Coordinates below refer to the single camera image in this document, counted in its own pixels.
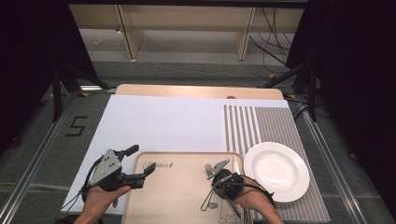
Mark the person's right hand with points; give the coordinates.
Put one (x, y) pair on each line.
(255, 197)

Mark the aluminium floor rail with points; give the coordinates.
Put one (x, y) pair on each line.
(334, 169)
(35, 163)

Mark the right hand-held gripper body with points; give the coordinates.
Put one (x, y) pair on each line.
(229, 185)

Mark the beige wooden shelf unit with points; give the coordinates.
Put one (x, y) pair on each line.
(186, 18)

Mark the black curtain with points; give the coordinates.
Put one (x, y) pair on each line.
(28, 46)
(358, 62)

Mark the white round plate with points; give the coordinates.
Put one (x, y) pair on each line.
(277, 171)

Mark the black metal stand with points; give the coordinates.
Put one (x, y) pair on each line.
(57, 99)
(312, 99)

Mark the silver floor bracket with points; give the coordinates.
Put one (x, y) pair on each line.
(91, 88)

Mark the grey striped placemat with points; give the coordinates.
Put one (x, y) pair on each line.
(274, 124)

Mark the white table cover board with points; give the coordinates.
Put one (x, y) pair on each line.
(162, 124)

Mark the person's left hand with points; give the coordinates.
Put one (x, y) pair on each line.
(101, 202)

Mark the beige tray with rabbit print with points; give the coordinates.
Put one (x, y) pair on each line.
(174, 199)

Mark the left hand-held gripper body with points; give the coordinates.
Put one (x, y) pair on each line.
(107, 168)

